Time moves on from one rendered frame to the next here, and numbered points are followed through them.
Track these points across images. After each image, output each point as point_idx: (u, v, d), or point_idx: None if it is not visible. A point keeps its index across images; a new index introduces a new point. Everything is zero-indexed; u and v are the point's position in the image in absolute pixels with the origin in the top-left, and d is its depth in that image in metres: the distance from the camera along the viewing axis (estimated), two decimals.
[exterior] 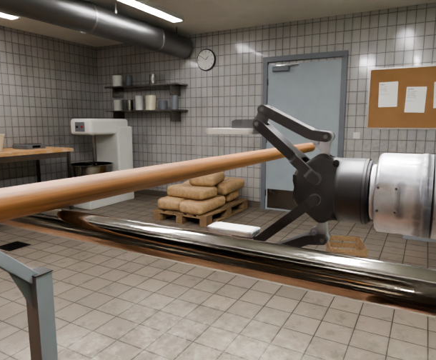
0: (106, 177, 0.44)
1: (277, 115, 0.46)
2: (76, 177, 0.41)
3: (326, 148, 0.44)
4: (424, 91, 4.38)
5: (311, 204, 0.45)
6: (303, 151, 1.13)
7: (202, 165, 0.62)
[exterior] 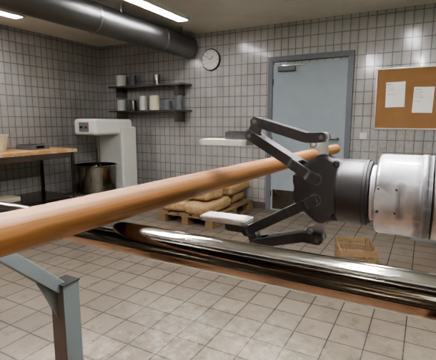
0: (162, 185, 0.40)
1: (270, 124, 0.47)
2: (133, 186, 0.38)
3: (324, 148, 0.45)
4: (432, 91, 4.34)
5: (310, 204, 0.45)
6: (330, 153, 1.09)
7: (246, 170, 0.58)
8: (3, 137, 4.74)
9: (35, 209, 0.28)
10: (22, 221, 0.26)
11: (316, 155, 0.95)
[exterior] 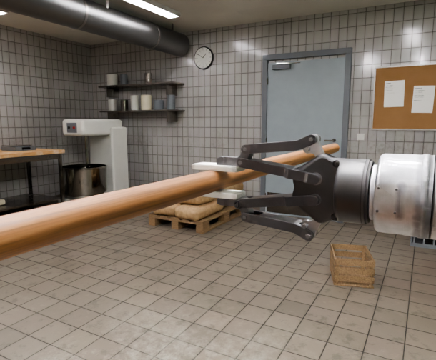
0: (161, 186, 0.40)
1: (261, 146, 0.47)
2: (132, 188, 0.37)
3: (317, 148, 0.45)
4: (432, 91, 4.16)
5: (309, 203, 0.45)
6: (329, 153, 1.09)
7: (246, 170, 0.58)
8: None
9: (35, 212, 0.28)
10: (22, 223, 0.26)
11: None
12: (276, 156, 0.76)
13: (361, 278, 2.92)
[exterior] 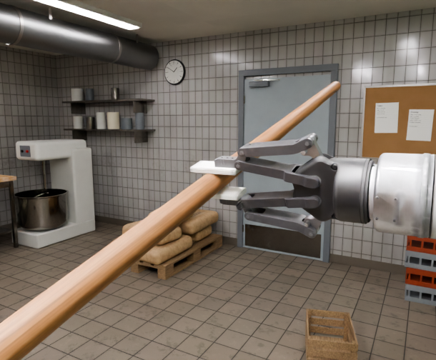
0: (163, 216, 0.41)
1: (256, 149, 0.47)
2: (135, 228, 0.38)
3: (315, 151, 0.44)
4: (430, 116, 3.57)
5: (309, 205, 0.45)
6: (330, 96, 1.05)
7: None
8: None
9: (48, 298, 0.29)
10: (38, 317, 0.28)
11: (316, 105, 0.92)
12: (275, 123, 0.74)
13: None
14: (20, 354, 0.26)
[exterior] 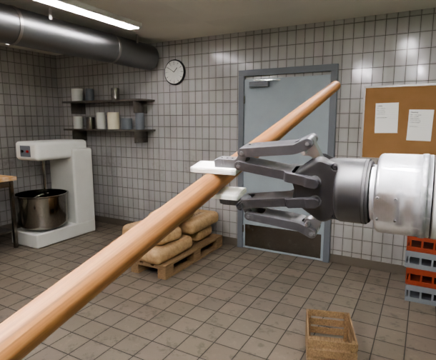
0: (163, 217, 0.41)
1: (256, 150, 0.47)
2: (135, 229, 0.38)
3: (315, 151, 0.44)
4: (430, 116, 3.57)
5: (310, 206, 0.45)
6: (330, 96, 1.05)
7: None
8: None
9: (48, 299, 0.29)
10: (38, 318, 0.28)
11: (316, 105, 0.92)
12: (275, 123, 0.74)
13: None
14: (21, 355, 0.26)
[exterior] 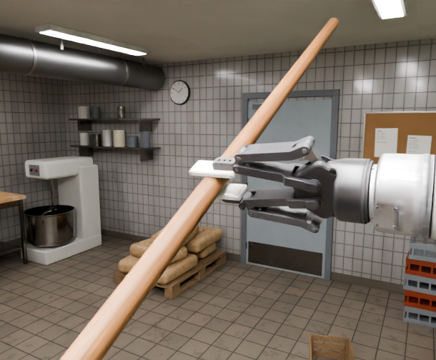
0: (169, 241, 0.42)
1: (254, 156, 0.46)
2: (144, 261, 0.40)
3: (313, 156, 0.43)
4: (428, 141, 3.69)
5: (311, 207, 0.46)
6: (328, 39, 0.99)
7: None
8: None
9: (74, 358, 0.32)
10: None
11: (313, 57, 0.87)
12: (271, 93, 0.71)
13: None
14: None
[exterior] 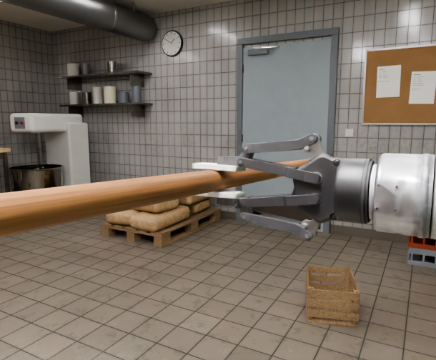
0: (162, 180, 0.40)
1: (261, 145, 0.48)
2: (133, 178, 0.37)
3: (318, 148, 0.45)
4: (433, 77, 3.47)
5: (309, 201, 0.45)
6: None
7: (246, 173, 0.58)
8: None
9: (35, 192, 0.28)
10: (21, 201, 0.26)
11: None
12: (276, 162, 0.76)
13: (342, 314, 2.24)
14: None
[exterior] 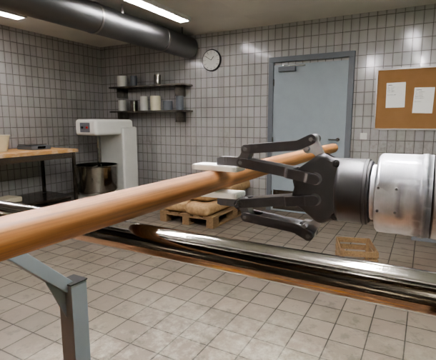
0: (162, 186, 0.40)
1: (260, 146, 0.47)
2: (133, 188, 0.37)
3: (317, 148, 0.45)
4: (432, 92, 4.36)
5: (309, 203, 0.45)
6: (328, 153, 1.09)
7: (246, 170, 0.58)
8: (5, 137, 4.75)
9: (36, 212, 0.28)
10: (23, 223, 0.26)
11: None
12: (276, 156, 0.76)
13: None
14: None
